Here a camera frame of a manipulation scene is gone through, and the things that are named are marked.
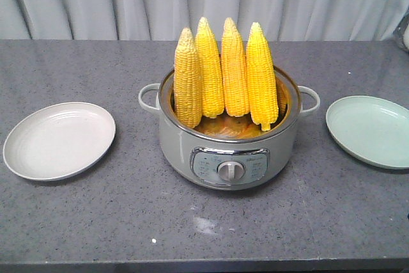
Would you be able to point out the bright yellow corn cob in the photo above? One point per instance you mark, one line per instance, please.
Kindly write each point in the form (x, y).
(261, 79)

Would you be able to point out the white pleated curtain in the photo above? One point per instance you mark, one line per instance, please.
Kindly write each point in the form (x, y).
(283, 20)

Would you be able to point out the cream white plate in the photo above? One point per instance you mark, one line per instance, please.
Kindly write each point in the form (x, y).
(59, 141)

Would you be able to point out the green electric cooking pot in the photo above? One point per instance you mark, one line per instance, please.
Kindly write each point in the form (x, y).
(229, 153)

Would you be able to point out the light green plate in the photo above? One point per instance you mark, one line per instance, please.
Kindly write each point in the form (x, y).
(371, 129)

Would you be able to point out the pale yellow corn cob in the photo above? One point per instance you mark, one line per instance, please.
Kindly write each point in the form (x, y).
(187, 86)

